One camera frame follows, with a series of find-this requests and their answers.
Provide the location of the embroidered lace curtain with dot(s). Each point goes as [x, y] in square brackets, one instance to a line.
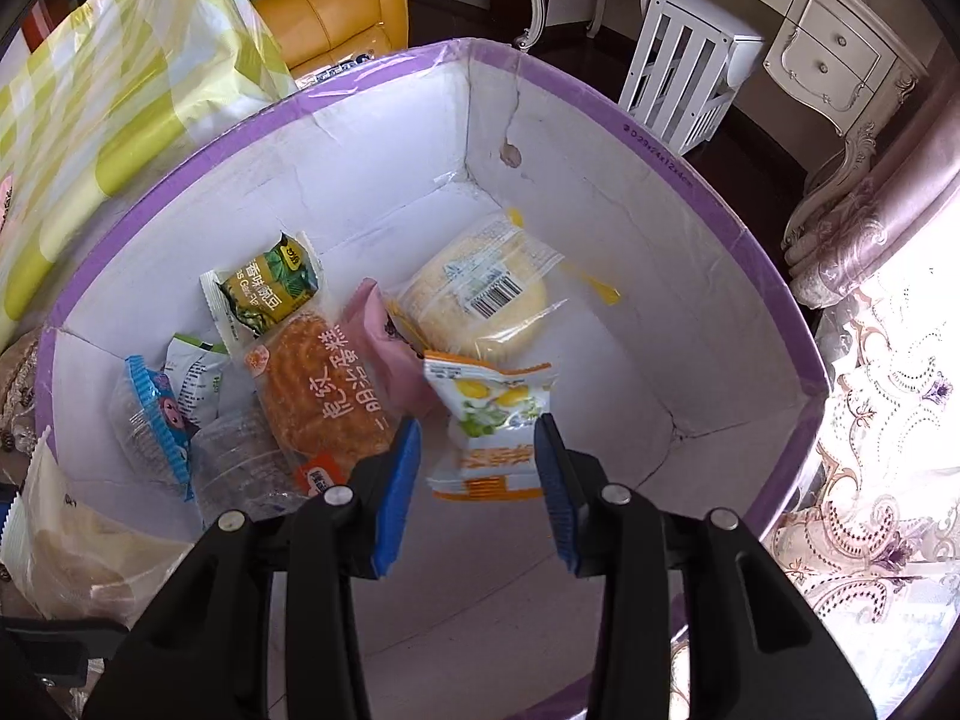
[862, 540]

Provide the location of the white slatted stool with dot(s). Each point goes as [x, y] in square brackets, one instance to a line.
[675, 60]

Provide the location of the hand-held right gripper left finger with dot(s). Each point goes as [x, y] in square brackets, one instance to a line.
[394, 495]

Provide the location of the round yellow cake packet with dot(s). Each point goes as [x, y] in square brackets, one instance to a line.
[480, 292]

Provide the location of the red-brown wooden frame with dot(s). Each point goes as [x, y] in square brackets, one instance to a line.
[37, 30]

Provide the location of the pink velvet curtain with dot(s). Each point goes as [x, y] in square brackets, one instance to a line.
[877, 217]

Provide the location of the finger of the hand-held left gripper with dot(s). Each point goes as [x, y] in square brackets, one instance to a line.
[6, 521]
[52, 649]

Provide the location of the yellow leather armchair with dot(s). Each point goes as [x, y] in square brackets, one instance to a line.
[330, 0]

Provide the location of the white ornate dressing table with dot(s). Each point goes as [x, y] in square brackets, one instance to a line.
[825, 37]

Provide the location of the orange and white snack packet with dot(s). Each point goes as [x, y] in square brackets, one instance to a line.
[487, 405]

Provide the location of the printed bag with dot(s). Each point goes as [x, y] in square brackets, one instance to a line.
[337, 71]

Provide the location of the white nut packet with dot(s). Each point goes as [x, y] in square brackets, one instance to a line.
[75, 547]

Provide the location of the white and green snack packet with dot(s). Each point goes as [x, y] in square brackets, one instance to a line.
[196, 379]

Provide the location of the green checked tablecloth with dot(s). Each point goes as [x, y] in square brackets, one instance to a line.
[112, 90]

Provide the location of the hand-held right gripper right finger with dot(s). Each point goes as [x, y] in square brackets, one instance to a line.
[555, 495]

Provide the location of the green pea packet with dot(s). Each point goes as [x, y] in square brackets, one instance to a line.
[266, 289]

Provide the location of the brown sandwich cake packet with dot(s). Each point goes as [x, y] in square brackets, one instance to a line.
[315, 397]

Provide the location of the blue and clear snack packet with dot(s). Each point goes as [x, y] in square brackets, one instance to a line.
[157, 420]

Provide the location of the white box with purple rim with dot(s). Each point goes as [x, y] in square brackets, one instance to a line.
[600, 255]

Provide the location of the pink snack packet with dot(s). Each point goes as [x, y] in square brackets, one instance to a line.
[382, 356]

